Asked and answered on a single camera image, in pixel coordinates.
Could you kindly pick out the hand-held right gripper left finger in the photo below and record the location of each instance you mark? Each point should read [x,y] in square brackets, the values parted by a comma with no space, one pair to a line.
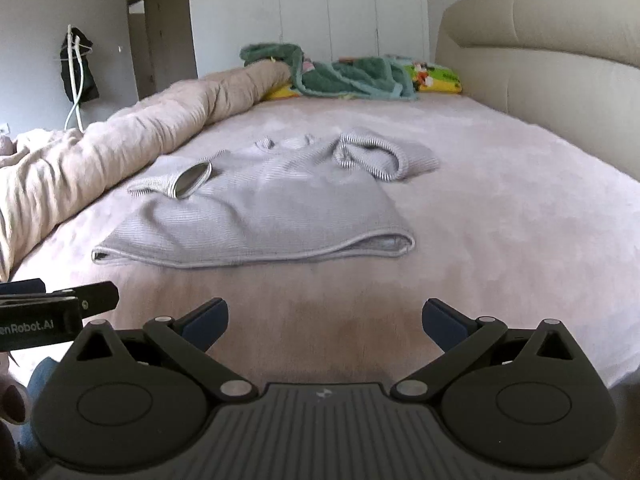
[205,321]

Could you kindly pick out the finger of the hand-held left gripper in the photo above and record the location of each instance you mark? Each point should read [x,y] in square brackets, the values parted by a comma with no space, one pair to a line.
[20,286]
[100,297]

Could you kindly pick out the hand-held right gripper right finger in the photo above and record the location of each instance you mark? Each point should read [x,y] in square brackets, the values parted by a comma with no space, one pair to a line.
[442,325]

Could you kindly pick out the grey striped sweater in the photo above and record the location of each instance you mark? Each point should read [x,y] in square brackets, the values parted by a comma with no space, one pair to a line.
[280,200]

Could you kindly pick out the person's left hand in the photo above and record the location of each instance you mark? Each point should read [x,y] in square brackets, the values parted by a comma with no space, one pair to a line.
[12,402]

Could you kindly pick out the person's blue jeans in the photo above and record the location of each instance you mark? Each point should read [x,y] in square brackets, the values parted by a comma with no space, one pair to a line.
[42,377]

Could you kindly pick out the beige duvet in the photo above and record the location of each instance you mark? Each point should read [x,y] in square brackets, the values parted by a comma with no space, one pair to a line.
[100,160]

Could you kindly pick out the black hanging bag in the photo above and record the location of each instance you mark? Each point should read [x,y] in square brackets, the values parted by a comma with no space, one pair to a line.
[88,81]

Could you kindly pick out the yellow printed pillow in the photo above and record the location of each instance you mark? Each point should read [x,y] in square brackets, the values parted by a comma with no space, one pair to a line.
[435,80]

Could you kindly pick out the green fleece blanket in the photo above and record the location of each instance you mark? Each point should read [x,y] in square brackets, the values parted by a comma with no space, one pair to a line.
[360,76]

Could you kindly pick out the brown wooden door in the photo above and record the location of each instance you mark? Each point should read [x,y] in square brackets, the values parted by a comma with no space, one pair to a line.
[170,40]

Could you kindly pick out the beige padded headboard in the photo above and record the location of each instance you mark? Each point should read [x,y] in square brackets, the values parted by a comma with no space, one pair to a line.
[550,60]

